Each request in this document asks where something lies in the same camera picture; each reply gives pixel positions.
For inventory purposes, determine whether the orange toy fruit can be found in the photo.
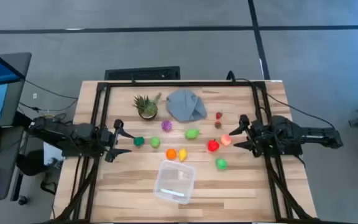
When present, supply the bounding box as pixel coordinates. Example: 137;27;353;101
165;148;178;161

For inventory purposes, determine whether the grey desk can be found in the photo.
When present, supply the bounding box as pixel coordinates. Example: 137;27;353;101
0;52;33;202

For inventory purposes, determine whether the crumpled grey cloth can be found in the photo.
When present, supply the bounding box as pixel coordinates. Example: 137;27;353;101
165;89;208;123

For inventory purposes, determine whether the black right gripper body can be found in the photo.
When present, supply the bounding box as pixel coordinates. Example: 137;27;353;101
249;119;272;153

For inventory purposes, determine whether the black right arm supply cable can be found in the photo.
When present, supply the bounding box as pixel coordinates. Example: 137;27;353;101
227;70;337;130

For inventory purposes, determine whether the light green stemmed toy fruit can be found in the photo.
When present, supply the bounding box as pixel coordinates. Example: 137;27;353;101
184;128;202;140

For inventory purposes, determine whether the black floor cable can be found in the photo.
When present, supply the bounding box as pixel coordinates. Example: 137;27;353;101
25;80;79;100

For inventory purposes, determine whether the bright green toy fruit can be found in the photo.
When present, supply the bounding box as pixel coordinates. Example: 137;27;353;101
215;157;229;171

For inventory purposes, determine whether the purple striped toy vegetable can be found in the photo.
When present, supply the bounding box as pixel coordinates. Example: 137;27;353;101
161;119;173;133

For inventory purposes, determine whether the black floor grate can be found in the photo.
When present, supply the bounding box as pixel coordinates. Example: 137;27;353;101
104;65;181;81

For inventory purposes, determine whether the clear plastic container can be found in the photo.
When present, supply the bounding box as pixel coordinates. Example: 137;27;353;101
153;159;196;205

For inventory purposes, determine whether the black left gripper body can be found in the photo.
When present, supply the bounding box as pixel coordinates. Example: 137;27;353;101
99;126;117;155

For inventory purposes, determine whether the pink orange toy peach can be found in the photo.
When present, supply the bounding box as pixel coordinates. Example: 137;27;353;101
219;134;232;147

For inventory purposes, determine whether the potted succulent plant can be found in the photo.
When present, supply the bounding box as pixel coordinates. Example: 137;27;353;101
132;92;163;121

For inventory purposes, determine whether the black metal table frame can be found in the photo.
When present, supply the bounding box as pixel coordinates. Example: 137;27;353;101
53;80;319;224

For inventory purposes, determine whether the white paper sheet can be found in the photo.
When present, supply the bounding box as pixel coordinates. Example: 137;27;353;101
44;141;64;166

